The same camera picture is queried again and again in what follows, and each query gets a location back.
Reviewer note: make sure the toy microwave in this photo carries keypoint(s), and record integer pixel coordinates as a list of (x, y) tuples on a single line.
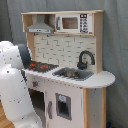
[(74, 23)]

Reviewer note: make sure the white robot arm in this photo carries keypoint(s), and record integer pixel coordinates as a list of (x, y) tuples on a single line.
[(14, 93)]

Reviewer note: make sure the right oven knob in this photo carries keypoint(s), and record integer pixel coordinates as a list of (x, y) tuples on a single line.
[(35, 84)]

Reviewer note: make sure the grey range hood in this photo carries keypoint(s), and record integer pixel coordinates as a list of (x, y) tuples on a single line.
[(40, 26)]

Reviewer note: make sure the black toy faucet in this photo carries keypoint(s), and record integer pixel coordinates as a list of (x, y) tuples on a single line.
[(82, 64)]

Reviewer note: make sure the white cabinet door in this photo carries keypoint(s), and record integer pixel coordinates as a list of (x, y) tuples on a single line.
[(64, 106)]

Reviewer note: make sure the black stovetop red burners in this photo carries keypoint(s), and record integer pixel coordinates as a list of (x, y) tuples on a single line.
[(41, 67)]

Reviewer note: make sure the metal sink basin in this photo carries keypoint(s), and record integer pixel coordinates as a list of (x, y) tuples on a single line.
[(73, 74)]

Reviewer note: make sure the wooden toy kitchen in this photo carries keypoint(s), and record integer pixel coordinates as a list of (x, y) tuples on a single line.
[(63, 49)]

